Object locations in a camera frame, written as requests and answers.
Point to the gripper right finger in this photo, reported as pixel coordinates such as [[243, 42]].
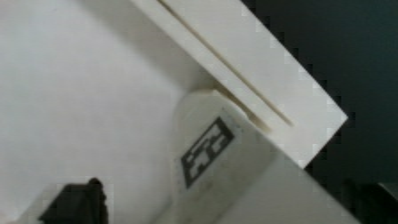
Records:
[[373, 202]]

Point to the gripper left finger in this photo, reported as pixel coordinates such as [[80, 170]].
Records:
[[78, 207]]

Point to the white table leg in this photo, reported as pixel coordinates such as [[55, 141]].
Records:
[[238, 183]]

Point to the white square tabletop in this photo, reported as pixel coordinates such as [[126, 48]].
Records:
[[103, 60]]

